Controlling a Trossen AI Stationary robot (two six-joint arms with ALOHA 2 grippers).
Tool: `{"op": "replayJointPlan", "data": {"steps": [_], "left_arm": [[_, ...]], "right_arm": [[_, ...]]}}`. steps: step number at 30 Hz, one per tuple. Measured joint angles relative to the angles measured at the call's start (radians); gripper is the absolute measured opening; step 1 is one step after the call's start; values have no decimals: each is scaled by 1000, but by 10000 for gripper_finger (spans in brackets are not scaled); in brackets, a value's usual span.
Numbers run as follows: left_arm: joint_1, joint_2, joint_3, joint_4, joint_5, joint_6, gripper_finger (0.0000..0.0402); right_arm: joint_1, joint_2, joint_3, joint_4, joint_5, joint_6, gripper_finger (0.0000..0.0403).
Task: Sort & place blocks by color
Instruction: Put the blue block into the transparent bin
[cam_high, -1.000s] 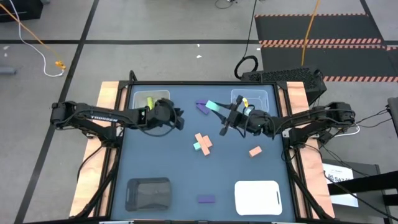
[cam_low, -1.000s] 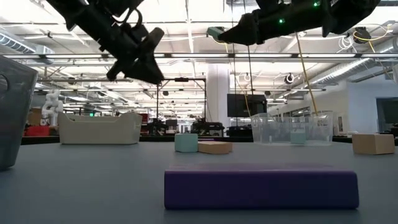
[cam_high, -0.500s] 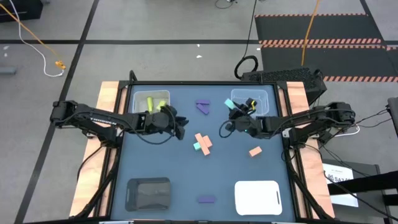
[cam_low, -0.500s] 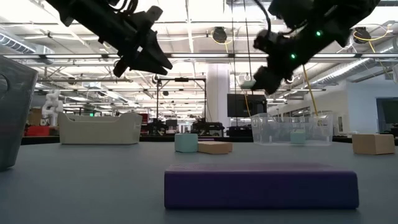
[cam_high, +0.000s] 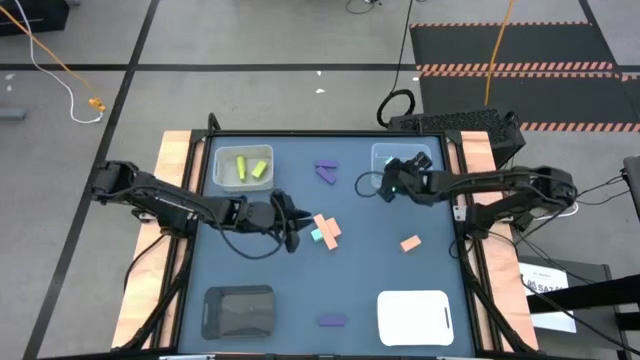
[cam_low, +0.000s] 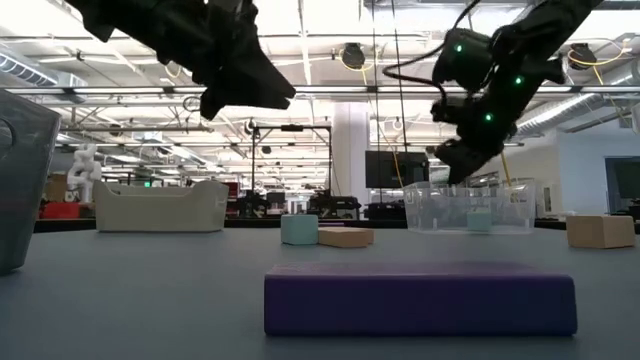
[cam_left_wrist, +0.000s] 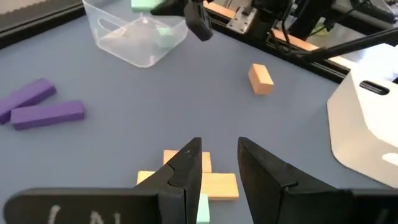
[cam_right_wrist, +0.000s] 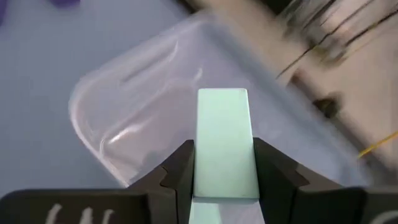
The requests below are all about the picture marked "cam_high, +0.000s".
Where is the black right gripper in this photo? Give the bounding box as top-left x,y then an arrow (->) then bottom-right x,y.
377,151 -> 434,205

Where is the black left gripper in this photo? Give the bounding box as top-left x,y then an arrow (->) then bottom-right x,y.
243,188 -> 314,254

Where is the white tray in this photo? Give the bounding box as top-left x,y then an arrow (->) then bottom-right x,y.
376,289 -> 455,348

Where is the clear plastic bin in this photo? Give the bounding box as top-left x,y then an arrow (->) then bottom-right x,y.
370,142 -> 434,191

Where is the black perforated computer case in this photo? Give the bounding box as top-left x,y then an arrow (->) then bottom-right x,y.
387,107 -> 527,169

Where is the wooden table side plank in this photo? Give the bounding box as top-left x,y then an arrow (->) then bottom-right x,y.
459,130 -> 540,351
110,130 -> 207,350

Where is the white opaque plastic bin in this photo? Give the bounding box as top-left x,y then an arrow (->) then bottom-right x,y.
212,144 -> 276,193

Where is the black plastic tray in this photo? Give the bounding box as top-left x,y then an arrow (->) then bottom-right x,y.
200,285 -> 277,341

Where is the black mat with striped edges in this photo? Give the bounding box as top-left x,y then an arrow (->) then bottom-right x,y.
408,22 -> 640,134

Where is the white paper sign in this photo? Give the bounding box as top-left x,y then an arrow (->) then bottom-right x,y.
518,262 -> 577,334

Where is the black chair edge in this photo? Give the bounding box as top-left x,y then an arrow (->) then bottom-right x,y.
622,155 -> 640,224

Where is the black metal bar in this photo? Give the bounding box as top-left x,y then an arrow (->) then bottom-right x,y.
527,273 -> 640,314

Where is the black side table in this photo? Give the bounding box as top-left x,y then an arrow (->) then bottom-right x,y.
517,254 -> 640,360

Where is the black box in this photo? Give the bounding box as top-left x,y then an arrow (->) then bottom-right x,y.
0,0 -> 70,37

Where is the black aluminium table frame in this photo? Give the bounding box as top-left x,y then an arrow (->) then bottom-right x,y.
112,112 -> 541,360

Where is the black coiled floor cable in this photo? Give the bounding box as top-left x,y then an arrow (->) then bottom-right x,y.
376,0 -> 417,129

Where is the orange floor cable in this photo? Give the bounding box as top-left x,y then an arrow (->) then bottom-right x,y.
483,0 -> 516,107

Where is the white cable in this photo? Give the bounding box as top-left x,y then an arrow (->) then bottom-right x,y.
532,202 -> 580,221
13,0 -> 105,125

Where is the orange cable with yellow plug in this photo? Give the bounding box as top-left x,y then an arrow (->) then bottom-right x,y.
0,4 -> 107,112

